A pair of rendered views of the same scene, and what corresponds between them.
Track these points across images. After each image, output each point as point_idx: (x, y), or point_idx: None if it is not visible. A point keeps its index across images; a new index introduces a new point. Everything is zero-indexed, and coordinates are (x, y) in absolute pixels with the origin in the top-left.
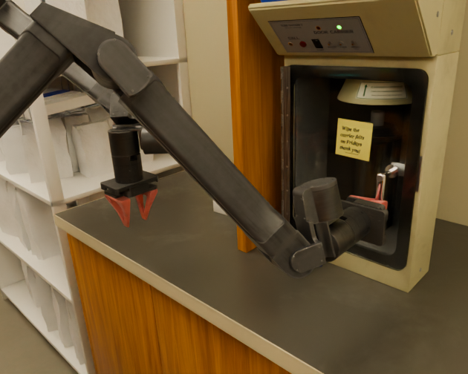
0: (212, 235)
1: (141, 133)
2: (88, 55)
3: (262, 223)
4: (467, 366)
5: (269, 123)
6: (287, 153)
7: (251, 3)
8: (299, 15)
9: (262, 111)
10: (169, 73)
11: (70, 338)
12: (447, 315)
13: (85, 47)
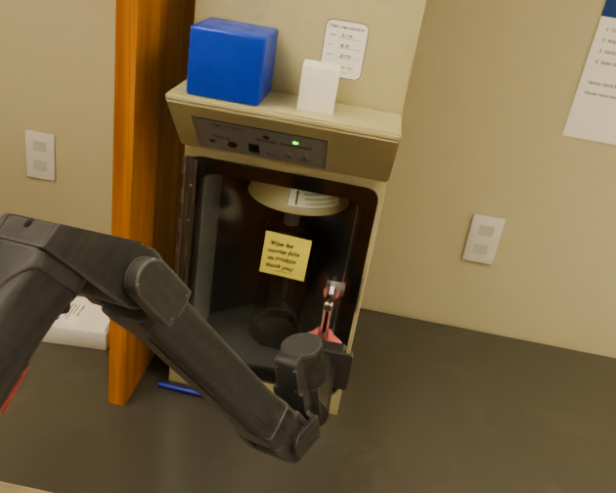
0: (52, 386)
1: None
2: (113, 283)
3: (269, 417)
4: (419, 485)
5: (151, 224)
6: (184, 268)
7: (146, 71)
8: (244, 122)
9: (147, 211)
10: None
11: None
12: (381, 431)
13: (110, 272)
